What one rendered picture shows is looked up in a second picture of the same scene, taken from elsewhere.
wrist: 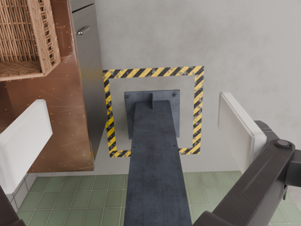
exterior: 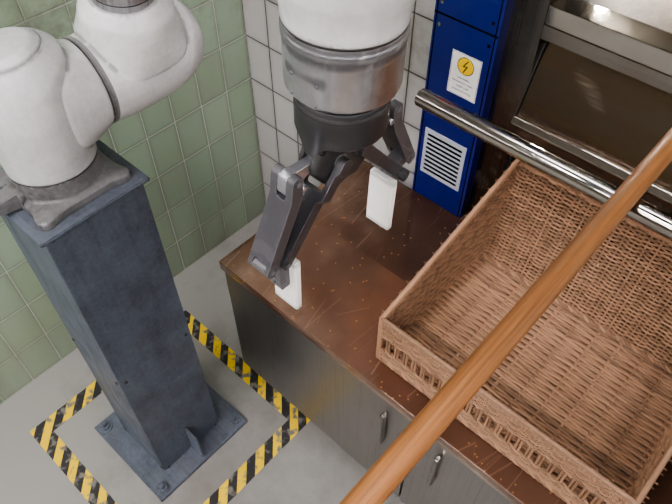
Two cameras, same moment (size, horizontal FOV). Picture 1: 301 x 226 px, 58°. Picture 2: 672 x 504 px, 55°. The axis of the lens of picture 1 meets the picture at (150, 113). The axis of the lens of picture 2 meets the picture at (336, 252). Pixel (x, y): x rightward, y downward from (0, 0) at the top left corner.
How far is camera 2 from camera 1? 47 cm
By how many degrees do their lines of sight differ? 28
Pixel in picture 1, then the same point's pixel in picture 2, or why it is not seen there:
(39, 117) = (383, 216)
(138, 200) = (146, 257)
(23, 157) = (376, 189)
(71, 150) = not seen: hidden behind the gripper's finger
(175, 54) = not seen: outside the picture
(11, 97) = (390, 273)
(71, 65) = (361, 363)
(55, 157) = not seen: hidden behind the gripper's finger
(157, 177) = (132, 309)
